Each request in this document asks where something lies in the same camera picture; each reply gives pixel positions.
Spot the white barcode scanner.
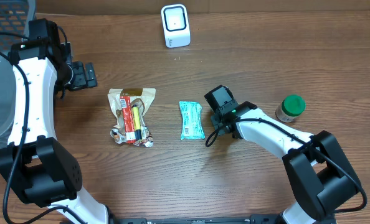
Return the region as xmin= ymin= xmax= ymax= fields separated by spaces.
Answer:
xmin=161 ymin=4 xmax=191 ymax=49

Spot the grey plastic mesh basket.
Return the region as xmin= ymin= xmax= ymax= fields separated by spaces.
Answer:
xmin=0 ymin=0 xmax=36 ymax=148

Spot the teal tissue packet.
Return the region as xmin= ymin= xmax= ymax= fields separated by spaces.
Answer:
xmin=179 ymin=101 xmax=205 ymax=140

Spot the green lid jar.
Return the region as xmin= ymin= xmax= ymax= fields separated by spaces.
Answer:
xmin=275 ymin=95 xmax=306 ymax=123

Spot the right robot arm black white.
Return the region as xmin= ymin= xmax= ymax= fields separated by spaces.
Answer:
xmin=204 ymin=85 xmax=367 ymax=223

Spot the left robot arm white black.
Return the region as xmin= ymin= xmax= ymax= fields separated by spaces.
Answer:
xmin=0 ymin=19 xmax=115 ymax=223

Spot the beige brown snack bag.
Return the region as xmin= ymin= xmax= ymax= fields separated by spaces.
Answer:
xmin=107 ymin=88 xmax=156 ymax=147

